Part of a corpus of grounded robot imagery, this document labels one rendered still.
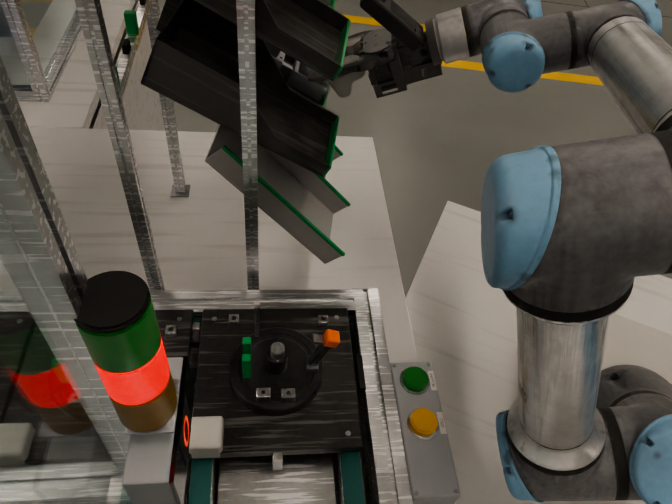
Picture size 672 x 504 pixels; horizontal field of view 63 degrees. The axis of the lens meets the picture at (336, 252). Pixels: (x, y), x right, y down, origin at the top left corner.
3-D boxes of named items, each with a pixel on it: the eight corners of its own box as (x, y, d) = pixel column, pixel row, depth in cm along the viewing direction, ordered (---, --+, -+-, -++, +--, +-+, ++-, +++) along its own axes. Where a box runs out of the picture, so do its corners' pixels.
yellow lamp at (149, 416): (180, 378, 49) (173, 349, 46) (174, 431, 46) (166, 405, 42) (123, 379, 49) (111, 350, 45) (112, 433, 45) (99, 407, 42)
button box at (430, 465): (423, 378, 93) (432, 360, 88) (450, 509, 79) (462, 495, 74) (383, 380, 92) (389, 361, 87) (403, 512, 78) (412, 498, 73)
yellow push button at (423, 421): (432, 412, 83) (435, 406, 81) (437, 438, 80) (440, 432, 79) (406, 413, 82) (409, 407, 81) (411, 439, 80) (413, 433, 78)
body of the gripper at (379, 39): (372, 100, 90) (445, 81, 87) (356, 54, 84) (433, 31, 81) (373, 75, 95) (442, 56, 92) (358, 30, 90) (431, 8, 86)
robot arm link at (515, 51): (576, 31, 68) (558, -3, 75) (484, 48, 70) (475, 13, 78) (572, 87, 73) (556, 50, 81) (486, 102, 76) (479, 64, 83)
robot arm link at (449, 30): (462, 21, 80) (458, -4, 85) (431, 30, 81) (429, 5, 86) (471, 66, 85) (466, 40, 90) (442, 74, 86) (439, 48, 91)
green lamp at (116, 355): (165, 314, 42) (155, 274, 38) (156, 372, 39) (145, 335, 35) (97, 315, 41) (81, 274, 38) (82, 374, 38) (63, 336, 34)
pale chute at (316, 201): (332, 213, 105) (350, 203, 102) (325, 264, 96) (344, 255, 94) (224, 111, 90) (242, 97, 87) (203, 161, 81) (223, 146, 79)
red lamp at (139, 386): (173, 349, 46) (165, 315, 42) (166, 404, 42) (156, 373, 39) (111, 350, 45) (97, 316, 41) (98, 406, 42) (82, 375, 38)
